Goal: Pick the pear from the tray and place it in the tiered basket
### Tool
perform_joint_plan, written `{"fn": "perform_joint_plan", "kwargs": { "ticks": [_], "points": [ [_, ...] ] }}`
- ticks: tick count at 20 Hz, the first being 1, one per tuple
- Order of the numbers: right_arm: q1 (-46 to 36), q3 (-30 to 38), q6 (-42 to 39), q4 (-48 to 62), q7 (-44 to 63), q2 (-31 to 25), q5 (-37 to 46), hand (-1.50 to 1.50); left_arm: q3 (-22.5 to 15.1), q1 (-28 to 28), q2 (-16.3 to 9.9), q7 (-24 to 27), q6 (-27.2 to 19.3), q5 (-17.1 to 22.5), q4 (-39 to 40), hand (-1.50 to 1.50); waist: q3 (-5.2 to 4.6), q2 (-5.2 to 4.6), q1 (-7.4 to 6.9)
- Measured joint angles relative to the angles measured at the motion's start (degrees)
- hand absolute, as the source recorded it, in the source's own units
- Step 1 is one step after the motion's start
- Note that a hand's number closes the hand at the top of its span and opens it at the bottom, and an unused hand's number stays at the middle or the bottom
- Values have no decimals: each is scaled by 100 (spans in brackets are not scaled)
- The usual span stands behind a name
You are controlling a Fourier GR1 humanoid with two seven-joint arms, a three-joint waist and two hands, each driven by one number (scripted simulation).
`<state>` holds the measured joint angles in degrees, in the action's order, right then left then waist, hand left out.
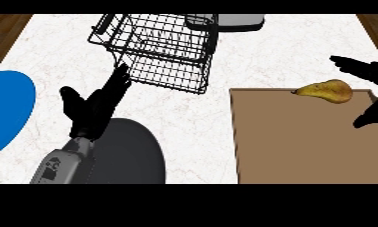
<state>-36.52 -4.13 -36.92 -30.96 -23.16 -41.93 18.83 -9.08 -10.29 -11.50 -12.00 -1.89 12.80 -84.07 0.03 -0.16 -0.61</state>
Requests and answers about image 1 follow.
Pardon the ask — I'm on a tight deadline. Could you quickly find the yellow brown pear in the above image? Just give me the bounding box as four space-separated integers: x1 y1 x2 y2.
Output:
289 78 354 105

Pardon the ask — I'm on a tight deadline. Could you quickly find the blue plate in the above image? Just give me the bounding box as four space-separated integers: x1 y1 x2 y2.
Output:
0 70 37 152

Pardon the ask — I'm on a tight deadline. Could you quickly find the grey appliance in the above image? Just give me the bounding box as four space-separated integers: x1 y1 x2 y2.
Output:
184 13 266 33

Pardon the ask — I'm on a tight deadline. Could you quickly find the dark grey round plate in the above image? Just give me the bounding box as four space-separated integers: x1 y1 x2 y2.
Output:
86 117 167 185

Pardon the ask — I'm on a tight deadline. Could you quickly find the black wire tiered basket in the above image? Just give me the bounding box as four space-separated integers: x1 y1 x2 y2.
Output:
87 13 220 96

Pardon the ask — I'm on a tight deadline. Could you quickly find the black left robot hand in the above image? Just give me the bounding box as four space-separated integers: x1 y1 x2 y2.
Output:
59 63 133 142

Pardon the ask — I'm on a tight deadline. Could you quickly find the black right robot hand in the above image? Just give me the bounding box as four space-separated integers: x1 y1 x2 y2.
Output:
328 55 378 130

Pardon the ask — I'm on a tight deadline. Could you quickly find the brown tray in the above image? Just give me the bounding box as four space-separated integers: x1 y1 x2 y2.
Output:
227 87 378 185

